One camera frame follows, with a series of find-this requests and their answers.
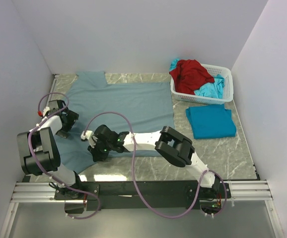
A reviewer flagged grey blue t shirt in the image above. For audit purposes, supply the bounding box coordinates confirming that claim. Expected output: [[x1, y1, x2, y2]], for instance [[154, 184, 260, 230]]
[[52, 71, 174, 173]]

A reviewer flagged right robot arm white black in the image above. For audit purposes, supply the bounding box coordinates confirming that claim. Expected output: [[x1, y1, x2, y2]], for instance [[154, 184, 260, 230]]
[[80, 124, 220, 200]]

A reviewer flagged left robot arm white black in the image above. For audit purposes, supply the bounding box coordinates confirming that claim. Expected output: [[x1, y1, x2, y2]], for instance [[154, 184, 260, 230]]
[[17, 100, 81, 194]]

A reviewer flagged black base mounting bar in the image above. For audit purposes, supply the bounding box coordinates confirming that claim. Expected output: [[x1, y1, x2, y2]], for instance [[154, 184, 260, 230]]
[[54, 180, 231, 214]]

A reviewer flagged folded teal t shirt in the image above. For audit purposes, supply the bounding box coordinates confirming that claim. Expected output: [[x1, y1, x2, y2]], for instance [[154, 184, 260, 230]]
[[186, 104, 237, 139]]

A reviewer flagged red t shirt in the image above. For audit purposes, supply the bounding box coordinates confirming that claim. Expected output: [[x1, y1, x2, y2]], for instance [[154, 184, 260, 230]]
[[169, 59, 215, 95]]

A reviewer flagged light turquoise t shirt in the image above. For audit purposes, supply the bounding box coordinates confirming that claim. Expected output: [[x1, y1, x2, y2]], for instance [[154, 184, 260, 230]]
[[169, 59, 224, 99]]

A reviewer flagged white plastic laundry basket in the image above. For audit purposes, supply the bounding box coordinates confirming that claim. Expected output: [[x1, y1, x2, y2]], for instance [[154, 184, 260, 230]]
[[170, 63, 233, 105]]

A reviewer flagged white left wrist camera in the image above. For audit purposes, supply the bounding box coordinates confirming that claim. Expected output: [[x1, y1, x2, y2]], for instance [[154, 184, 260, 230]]
[[37, 106, 50, 118]]

